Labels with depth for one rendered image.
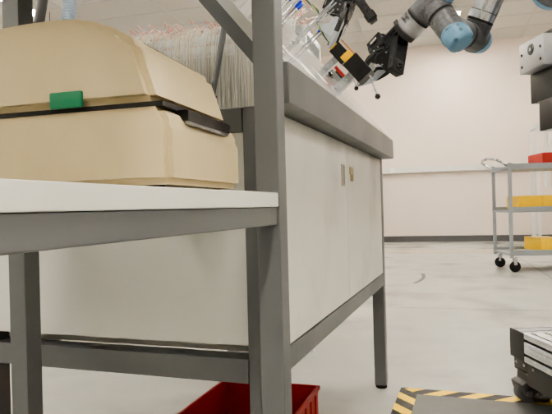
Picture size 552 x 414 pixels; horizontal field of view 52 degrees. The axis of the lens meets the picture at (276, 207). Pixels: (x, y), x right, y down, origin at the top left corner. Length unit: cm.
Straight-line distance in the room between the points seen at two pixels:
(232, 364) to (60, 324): 34
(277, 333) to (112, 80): 41
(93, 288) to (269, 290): 37
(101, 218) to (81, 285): 64
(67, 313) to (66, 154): 50
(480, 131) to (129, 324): 921
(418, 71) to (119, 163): 962
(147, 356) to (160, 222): 53
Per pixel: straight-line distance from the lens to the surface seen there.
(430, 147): 993
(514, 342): 202
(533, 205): 564
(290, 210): 99
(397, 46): 169
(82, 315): 108
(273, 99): 80
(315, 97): 103
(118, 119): 61
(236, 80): 260
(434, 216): 989
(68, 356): 111
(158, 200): 50
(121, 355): 104
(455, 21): 163
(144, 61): 62
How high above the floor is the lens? 64
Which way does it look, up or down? level
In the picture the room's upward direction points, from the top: 2 degrees counter-clockwise
